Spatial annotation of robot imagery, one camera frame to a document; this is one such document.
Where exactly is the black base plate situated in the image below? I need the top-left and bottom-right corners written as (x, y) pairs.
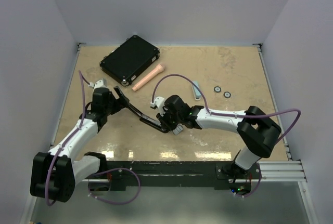
top-left (78, 160), bottom-right (263, 191)

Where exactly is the black stapler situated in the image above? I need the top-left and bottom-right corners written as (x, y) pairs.
top-left (126, 103), bottom-right (169, 134)

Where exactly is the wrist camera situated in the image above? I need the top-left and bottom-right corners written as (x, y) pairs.
top-left (150, 97), bottom-right (165, 115)
top-left (89, 78), bottom-right (108, 89)

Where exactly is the pink cylindrical tube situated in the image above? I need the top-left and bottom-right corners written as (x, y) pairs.
top-left (132, 63), bottom-right (165, 91)

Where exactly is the staple tray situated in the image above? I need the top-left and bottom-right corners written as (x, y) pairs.
top-left (172, 124), bottom-right (184, 135)

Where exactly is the black hard case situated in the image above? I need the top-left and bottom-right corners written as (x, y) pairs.
top-left (99, 35), bottom-right (160, 86)

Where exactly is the aluminium rail frame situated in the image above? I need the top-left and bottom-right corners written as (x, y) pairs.
top-left (27, 45), bottom-right (317, 223)

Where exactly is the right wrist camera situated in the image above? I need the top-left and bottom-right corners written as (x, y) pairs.
top-left (150, 97), bottom-right (165, 115)

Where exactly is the silver round disc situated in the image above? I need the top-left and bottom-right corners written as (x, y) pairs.
top-left (214, 86), bottom-right (222, 93)
top-left (223, 91), bottom-right (231, 98)

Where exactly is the blue white stapler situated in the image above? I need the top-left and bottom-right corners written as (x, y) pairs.
top-left (192, 81), bottom-right (201, 101)

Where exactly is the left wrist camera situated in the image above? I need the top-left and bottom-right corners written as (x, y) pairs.
top-left (89, 78), bottom-right (108, 89)

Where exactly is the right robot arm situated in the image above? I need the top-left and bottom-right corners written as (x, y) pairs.
top-left (150, 95), bottom-right (281, 179)

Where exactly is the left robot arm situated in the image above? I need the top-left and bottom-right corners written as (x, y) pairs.
top-left (30, 86), bottom-right (129, 205)

